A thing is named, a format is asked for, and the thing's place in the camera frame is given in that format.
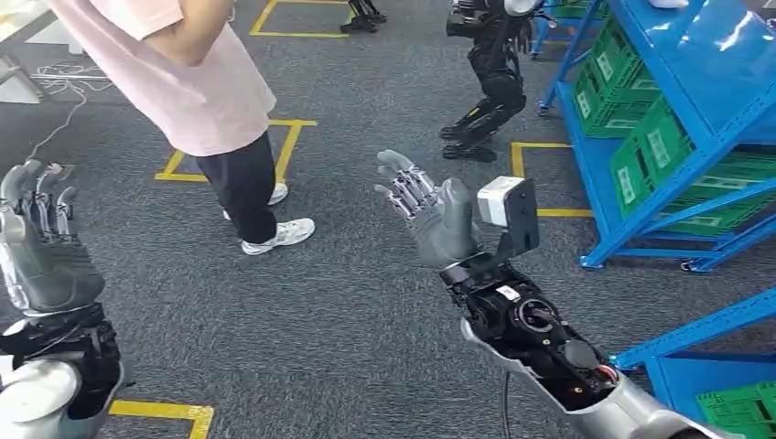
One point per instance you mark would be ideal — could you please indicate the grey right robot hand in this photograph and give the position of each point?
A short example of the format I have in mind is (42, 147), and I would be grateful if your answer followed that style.
(442, 230)

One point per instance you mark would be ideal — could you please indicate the black humanoid robot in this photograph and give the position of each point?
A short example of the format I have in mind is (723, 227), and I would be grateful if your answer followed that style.
(497, 72)

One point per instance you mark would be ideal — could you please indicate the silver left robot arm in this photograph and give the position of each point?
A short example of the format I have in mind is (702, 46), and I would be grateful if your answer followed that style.
(36, 388)

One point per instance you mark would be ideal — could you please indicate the person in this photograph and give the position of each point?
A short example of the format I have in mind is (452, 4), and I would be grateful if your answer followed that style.
(194, 91)

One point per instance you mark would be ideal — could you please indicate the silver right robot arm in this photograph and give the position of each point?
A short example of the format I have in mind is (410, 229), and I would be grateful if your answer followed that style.
(527, 321)

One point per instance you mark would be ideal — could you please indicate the green plastic crate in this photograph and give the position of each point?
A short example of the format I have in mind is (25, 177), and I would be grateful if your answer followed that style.
(615, 57)
(667, 136)
(630, 182)
(739, 412)
(585, 100)

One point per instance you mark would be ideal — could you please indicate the black robot feet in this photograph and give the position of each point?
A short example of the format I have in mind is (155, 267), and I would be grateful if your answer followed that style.
(364, 18)

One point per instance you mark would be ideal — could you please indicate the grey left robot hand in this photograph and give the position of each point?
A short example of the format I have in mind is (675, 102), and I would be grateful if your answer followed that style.
(48, 266)

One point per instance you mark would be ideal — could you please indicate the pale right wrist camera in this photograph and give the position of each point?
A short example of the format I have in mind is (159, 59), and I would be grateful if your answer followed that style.
(506, 203)

